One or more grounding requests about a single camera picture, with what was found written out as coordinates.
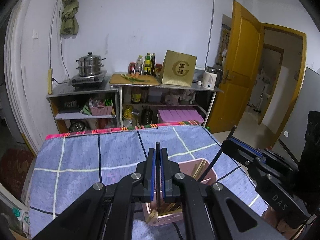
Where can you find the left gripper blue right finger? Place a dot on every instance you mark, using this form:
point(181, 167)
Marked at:
point(170, 191)

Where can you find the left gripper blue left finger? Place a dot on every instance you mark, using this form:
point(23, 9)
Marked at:
point(145, 190)

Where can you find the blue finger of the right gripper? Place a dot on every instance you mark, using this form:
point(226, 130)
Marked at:
point(235, 154)
point(245, 148)

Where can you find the black chopstick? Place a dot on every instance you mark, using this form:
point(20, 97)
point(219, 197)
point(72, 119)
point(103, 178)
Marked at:
point(220, 151)
point(158, 177)

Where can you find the bamboo chopstick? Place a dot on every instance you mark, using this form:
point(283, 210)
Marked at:
point(198, 169)
point(169, 207)
point(152, 217)

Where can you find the person's right hand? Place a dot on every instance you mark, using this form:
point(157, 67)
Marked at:
point(276, 221)

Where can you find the pink storage box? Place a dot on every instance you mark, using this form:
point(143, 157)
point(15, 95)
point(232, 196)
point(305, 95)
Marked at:
point(167, 115)

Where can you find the yellow wooden door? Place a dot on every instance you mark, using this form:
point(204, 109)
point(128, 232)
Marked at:
point(239, 72)

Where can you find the white electric kettle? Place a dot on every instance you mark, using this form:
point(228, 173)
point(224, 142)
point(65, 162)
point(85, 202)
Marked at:
point(212, 77)

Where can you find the pink woven basket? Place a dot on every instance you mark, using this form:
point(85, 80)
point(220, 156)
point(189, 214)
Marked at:
point(101, 110)

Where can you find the blue checked tablecloth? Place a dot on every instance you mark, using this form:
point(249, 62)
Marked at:
point(67, 166)

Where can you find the wooden cutting board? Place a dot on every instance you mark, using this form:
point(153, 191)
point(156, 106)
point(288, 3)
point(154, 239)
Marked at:
point(127, 79)

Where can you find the gold paper gift bag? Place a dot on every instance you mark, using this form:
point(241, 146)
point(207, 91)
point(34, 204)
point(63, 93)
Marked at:
point(178, 69)

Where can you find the red jar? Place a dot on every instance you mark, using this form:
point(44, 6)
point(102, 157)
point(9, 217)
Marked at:
point(132, 66)

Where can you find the clear plastic bottle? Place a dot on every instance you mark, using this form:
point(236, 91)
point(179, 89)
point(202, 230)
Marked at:
point(139, 65)

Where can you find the induction cooker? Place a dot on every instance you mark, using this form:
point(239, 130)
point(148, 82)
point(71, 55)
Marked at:
point(78, 81)

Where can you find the dark sauce bottle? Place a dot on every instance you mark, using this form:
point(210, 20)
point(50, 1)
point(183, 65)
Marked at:
point(153, 60)

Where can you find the stainless steel steamer pot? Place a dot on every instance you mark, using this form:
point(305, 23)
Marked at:
point(90, 65)

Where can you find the yellow power strip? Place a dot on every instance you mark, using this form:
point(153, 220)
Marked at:
point(50, 80)

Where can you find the green hanging cloth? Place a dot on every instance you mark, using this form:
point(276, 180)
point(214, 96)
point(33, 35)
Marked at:
point(69, 24)

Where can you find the white wall switch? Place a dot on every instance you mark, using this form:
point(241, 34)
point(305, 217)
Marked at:
point(35, 35)

